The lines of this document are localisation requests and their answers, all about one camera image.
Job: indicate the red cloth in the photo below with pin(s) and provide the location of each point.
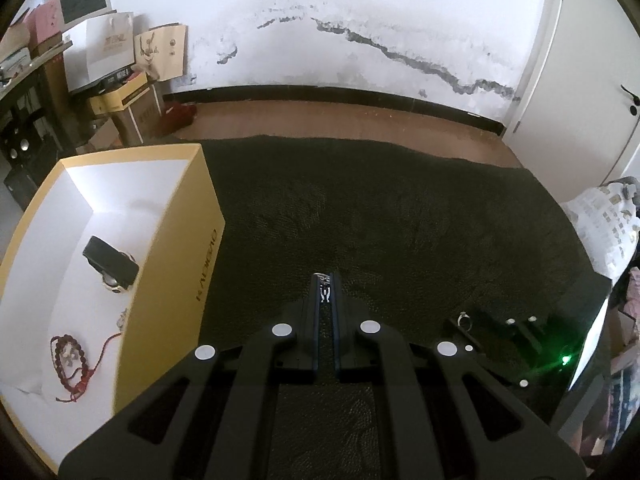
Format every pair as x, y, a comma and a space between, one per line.
177, 119

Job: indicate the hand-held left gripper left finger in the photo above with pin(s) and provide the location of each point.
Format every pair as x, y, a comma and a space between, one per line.
315, 325

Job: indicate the beige paper bag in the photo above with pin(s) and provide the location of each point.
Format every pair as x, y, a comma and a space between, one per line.
162, 52

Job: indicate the small silver earring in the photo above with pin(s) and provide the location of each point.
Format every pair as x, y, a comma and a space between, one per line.
323, 277
325, 295

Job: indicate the white door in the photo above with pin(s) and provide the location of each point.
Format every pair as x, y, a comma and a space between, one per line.
575, 85

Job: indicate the tan paper bag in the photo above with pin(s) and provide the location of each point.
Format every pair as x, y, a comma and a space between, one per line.
15, 42

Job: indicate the white patterned pillow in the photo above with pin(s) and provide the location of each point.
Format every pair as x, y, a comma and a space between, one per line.
605, 230

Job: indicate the yellow box with white inside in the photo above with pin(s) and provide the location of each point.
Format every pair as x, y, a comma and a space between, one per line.
170, 240

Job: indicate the pink cloth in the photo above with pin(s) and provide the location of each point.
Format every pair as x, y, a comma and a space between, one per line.
627, 320

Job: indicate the black wrist watch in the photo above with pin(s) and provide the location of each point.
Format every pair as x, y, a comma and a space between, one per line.
107, 260

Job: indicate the yellow cardboard box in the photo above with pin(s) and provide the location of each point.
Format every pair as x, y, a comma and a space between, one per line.
130, 110

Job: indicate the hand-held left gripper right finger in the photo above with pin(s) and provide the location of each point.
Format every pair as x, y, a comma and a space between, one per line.
336, 325

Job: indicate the black speaker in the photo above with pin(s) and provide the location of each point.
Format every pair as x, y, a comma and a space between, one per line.
20, 145

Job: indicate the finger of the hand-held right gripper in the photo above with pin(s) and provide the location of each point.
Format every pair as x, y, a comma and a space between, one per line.
472, 340
515, 332

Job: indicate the dark desk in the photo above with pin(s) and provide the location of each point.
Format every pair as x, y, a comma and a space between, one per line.
30, 77

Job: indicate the white paper bag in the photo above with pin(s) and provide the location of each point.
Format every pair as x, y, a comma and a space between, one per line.
102, 52

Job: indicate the pink box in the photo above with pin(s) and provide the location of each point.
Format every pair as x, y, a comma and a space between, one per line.
45, 27

